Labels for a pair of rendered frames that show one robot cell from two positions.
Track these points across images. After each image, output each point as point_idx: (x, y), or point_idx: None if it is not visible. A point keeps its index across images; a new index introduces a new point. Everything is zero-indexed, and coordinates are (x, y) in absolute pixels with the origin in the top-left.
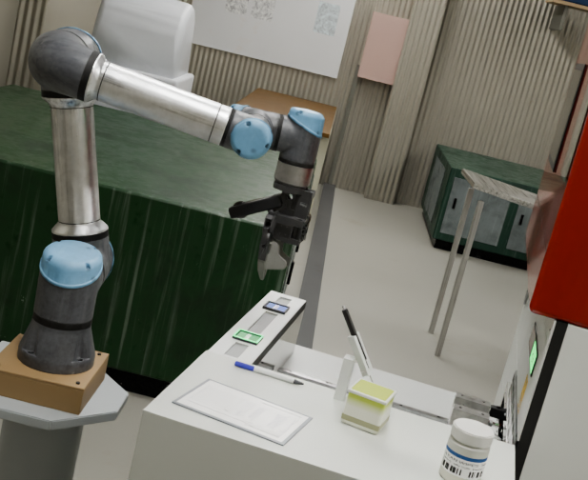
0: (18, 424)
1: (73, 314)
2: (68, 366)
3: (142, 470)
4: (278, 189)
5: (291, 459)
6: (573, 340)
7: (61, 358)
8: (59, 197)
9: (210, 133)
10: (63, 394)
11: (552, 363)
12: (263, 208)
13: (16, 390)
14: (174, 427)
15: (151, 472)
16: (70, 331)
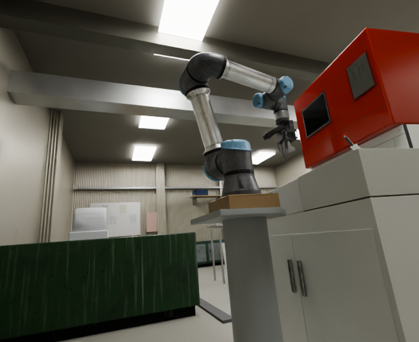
0: (247, 231)
1: (251, 165)
2: (259, 190)
3: (373, 182)
4: (282, 120)
5: None
6: (410, 129)
7: (255, 186)
8: (208, 134)
9: (271, 83)
10: (270, 199)
11: (409, 138)
12: (278, 129)
13: (247, 203)
14: (375, 152)
15: (377, 181)
16: (252, 174)
